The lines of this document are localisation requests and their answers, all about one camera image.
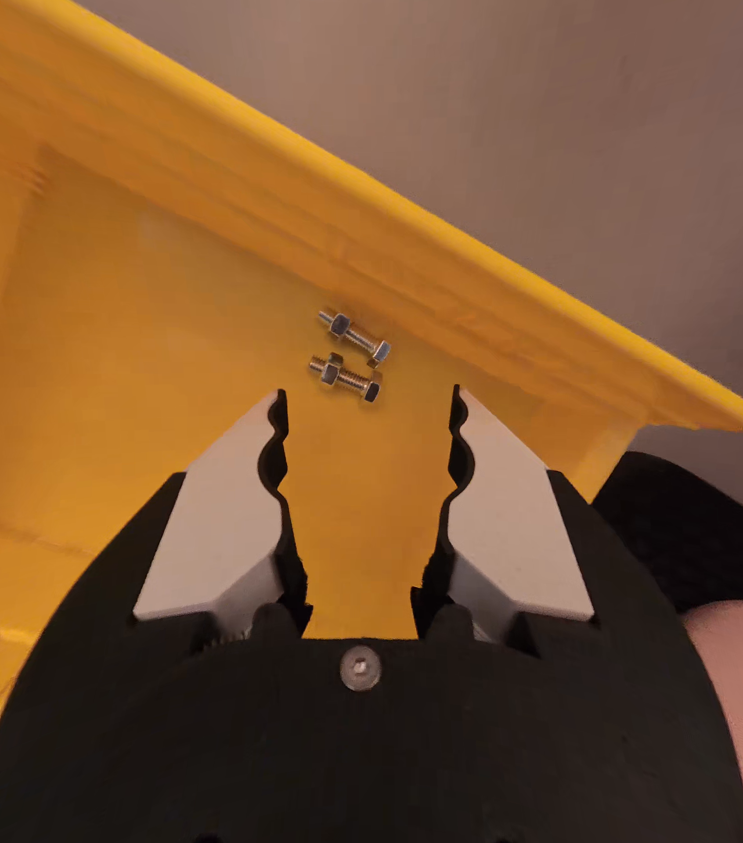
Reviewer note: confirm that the yellow plastic bin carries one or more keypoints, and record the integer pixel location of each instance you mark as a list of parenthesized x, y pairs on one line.
[(147, 329)]

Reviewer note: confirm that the silver hex nut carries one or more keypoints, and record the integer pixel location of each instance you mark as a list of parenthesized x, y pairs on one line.
[(330, 374)]

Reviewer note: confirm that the silver bolt with nut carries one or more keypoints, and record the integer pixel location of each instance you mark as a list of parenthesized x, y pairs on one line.
[(358, 339)]

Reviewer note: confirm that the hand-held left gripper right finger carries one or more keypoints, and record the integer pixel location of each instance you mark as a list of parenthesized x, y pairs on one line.
[(510, 527)]

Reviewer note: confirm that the black textured pad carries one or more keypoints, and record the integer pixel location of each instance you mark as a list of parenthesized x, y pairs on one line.
[(694, 527)]

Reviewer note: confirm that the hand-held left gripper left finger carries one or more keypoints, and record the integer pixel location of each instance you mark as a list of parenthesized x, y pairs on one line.
[(213, 527)]

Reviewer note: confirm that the silver hex bolt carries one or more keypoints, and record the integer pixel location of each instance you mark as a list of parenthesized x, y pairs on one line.
[(352, 380)]

